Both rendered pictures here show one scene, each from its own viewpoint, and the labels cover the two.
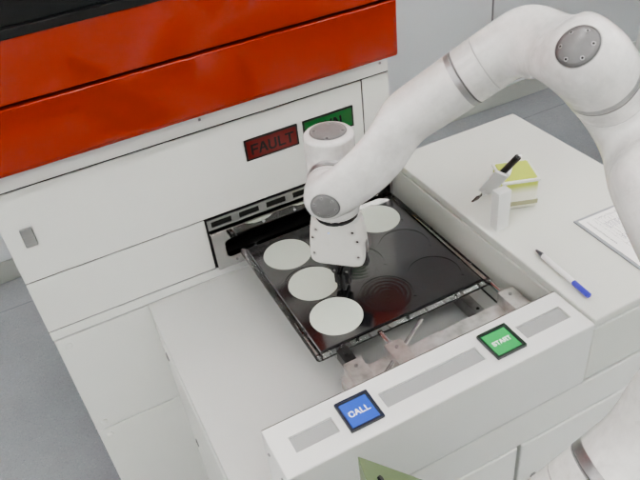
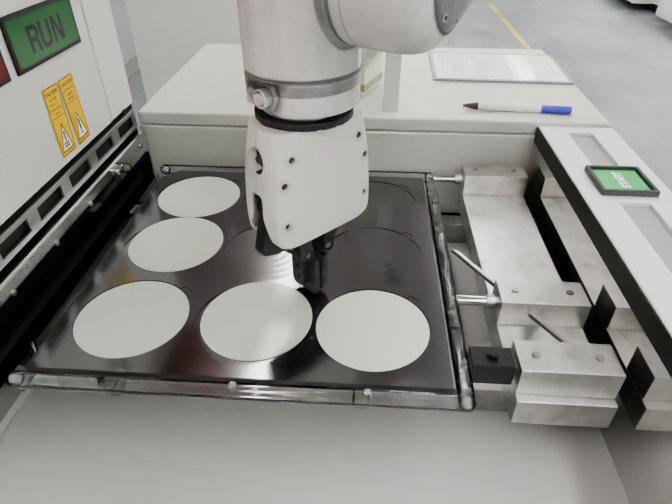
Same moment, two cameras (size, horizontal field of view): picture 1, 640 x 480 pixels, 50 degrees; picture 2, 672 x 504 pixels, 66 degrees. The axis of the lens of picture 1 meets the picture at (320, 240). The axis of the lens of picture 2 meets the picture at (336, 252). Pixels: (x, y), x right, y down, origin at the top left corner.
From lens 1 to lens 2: 1.01 m
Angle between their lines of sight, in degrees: 50
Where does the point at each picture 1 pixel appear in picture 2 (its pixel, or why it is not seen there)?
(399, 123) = not seen: outside the picture
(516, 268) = (461, 135)
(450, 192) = not seen: hidden behind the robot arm
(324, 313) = (353, 340)
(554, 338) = (628, 152)
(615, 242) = (490, 76)
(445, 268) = (373, 191)
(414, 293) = (400, 231)
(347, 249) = (349, 179)
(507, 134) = (235, 55)
